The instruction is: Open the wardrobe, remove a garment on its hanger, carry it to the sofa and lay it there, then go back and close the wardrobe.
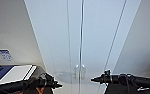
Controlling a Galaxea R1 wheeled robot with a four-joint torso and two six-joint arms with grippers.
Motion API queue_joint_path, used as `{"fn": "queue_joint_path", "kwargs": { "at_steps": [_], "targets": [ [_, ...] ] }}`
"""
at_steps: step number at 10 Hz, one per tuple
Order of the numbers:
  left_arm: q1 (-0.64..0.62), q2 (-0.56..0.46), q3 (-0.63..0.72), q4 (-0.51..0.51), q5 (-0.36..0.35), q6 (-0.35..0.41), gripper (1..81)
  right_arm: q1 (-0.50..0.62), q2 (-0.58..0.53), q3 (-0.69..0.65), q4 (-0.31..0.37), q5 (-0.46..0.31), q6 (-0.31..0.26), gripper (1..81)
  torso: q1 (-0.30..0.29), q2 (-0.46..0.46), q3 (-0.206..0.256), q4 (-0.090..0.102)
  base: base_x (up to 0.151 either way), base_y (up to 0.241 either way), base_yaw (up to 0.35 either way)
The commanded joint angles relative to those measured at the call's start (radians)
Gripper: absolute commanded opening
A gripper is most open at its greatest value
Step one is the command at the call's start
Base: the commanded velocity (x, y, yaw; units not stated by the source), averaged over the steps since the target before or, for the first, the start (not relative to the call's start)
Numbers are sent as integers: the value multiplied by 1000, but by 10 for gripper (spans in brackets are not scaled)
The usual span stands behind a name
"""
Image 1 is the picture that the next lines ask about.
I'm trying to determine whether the blue white wall label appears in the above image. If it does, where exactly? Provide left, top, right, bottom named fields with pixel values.
left=0, top=49, right=13, bottom=62

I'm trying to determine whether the silver door handle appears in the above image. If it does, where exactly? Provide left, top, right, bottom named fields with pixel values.
left=81, top=64, right=86, bottom=80
left=75, top=64, right=80, bottom=80

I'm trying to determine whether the white wardrobe door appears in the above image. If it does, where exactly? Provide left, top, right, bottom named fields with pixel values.
left=80, top=0, right=127, bottom=84
left=24, top=0, right=82, bottom=84

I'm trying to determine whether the white wardrobe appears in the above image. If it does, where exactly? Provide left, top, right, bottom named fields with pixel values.
left=23, top=0, right=143, bottom=94

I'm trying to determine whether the flat white blue box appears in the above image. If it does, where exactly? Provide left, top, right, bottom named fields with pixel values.
left=0, top=64, right=38, bottom=86

